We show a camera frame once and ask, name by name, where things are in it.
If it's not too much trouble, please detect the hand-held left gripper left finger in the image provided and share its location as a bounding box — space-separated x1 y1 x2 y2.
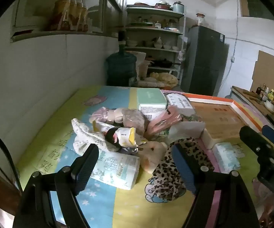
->
14 144 99 228

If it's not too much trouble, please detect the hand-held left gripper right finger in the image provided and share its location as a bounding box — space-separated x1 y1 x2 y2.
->
171 144 261 228

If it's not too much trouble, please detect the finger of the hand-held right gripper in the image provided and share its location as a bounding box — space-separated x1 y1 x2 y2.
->
239 125 274 158
261 124 274 149

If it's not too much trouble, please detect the leopard print cloth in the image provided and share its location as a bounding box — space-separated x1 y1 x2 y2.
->
151 138 216 202

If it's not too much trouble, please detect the cream plush toy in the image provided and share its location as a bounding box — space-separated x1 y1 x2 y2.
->
138 141 168 174

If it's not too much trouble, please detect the orange-rimmed cardboard box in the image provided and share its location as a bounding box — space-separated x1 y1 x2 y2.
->
183 93 263 139

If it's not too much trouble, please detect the yellow snack packet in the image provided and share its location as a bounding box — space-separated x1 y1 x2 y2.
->
92 120 137 154

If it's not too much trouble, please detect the pink cloth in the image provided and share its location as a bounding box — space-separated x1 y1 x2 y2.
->
146 106 182 139

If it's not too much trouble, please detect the cream plush with lilac bow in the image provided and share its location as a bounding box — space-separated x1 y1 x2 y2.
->
89 107 130 125

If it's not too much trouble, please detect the white patterned baby cloth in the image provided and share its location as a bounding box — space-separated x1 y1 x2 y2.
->
71 118 109 156

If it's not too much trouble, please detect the small blue printed tissue pack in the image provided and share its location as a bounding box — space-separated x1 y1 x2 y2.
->
212 142 241 174

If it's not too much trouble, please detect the cluster of condiment bottles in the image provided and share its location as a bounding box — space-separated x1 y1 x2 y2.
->
256 83 274 120

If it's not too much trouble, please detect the white tissue pack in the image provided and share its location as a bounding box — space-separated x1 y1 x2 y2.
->
168 121 206 143

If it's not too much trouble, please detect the white foam block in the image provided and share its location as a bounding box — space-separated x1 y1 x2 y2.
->
202 128 217 150

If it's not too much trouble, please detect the wooden counter board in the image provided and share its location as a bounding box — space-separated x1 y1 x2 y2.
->
231 85 267 106

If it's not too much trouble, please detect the colourful cartoon printed blanket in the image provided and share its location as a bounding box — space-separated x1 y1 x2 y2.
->
17 85 274 228

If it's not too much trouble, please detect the brown cardboard sheet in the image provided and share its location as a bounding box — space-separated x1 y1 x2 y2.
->
251 50 274 93

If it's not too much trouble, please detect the beige curly fluff in bag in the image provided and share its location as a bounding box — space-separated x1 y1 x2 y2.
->
121 109 148 136

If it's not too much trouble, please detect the mint green carton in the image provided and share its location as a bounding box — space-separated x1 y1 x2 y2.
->
136 88 168 115

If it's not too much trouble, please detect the dark refrigerator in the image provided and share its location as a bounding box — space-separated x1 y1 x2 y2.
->
182 26 226 97

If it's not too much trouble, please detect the bag of yellow bread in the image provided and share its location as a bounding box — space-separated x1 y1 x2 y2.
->
149 72 178 88

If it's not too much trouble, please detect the black pan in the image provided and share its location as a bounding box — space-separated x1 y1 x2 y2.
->
150 59 180 68

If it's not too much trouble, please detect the glass jar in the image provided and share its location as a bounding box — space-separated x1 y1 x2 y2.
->
196 13 206 26

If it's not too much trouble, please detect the grey metal shelf rack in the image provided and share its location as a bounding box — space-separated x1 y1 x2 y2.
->
125 2 187 87

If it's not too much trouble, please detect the light blue pot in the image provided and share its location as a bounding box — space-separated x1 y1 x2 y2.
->
172 1 185 13

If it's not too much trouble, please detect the orange drink bottle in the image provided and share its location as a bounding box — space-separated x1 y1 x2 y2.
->
53 0 67 30
75 1 84 31
66 0 78 30

